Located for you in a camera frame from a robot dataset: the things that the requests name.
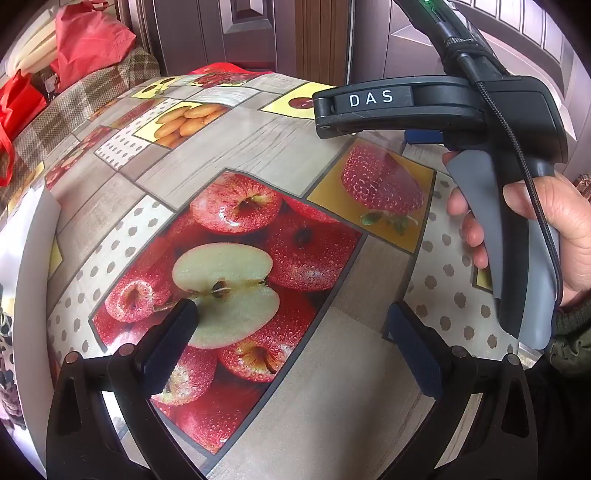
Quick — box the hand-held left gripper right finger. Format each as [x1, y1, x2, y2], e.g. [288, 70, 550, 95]
[387, 301, 541, 480]

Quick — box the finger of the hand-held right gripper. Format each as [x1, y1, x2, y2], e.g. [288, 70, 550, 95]
[405, 130, 446, 145]

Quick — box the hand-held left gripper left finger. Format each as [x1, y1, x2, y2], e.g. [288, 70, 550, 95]
[45, 298, 208, 480]

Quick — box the white cardboard box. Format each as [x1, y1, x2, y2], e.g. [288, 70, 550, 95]
[0, 185, 63, 315]

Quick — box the person's right forearm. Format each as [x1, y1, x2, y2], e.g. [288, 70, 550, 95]
[526, 298, 591, 480]

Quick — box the person's right hand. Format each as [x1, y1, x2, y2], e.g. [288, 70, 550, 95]
[441, 150, 591, 308]

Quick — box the fruit print tablecloth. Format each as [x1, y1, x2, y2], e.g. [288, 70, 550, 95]
[0, 69, 555, 480]

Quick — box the brown patterned cloth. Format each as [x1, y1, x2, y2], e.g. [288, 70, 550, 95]
[0, 286, 28, 430]

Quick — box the red glossy packet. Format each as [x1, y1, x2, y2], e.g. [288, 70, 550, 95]
[189, 64, 252, 77]

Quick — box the plaid blanket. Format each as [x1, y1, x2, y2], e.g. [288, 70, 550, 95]
[0, 46, 162, 204]

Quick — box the red tote bag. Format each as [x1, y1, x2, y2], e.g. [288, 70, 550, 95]
[0, 69, 49, 188]

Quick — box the red plastic bag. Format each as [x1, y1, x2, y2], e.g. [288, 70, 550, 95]
[50, 0, 138, 88]

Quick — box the cream ribbed bundle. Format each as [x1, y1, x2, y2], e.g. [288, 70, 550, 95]
[7, 16, 61, 77]

